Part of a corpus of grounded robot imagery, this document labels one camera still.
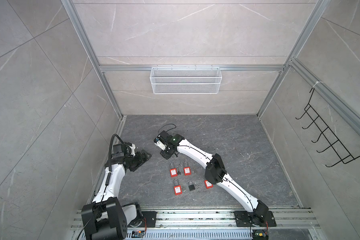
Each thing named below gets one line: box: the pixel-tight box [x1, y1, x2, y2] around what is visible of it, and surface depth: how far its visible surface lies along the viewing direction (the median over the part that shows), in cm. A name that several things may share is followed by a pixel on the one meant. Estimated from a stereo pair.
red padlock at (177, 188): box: [173, 178, 183, 196], surface depth 83 cm
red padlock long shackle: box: [183, 161, 192, 176], surface depth 90 cm
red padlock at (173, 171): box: [169, 162, 178, 178], surface depth 90 cm
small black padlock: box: [188, 181, 196, 191], surface depth 85 cm
